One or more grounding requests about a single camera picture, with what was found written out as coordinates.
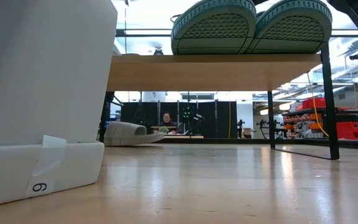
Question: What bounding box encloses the storage rack with bins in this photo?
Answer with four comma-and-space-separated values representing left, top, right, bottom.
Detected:
283, 98, 358, 141

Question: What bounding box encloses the teal rubber slide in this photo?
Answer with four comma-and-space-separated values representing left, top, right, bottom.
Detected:
246, 0, 333, 55
170, 0, 257, 56

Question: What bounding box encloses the white tape label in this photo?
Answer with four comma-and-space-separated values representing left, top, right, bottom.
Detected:
25, 134, 68, 198

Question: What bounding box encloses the yellow cable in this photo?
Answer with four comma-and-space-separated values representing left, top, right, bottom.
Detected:
306, 71, 329, 138

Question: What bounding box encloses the tripod device with green lights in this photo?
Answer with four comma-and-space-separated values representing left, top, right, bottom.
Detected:
180, 105, 204, 137

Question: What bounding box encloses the wooden shelf with black legs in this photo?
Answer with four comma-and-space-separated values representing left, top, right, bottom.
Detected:
99, 43, 341, 161

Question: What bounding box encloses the person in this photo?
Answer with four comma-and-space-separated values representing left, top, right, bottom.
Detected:
154, 111, 180, 135

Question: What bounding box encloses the background wooden table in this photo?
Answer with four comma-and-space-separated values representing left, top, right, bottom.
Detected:
150, 125, 204, 139

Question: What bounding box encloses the black curtain partition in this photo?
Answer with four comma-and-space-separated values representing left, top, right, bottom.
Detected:
120, 101, 238, 139

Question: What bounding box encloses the black aluminium table frame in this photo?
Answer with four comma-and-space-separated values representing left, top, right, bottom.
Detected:
154, 138, 358, 151

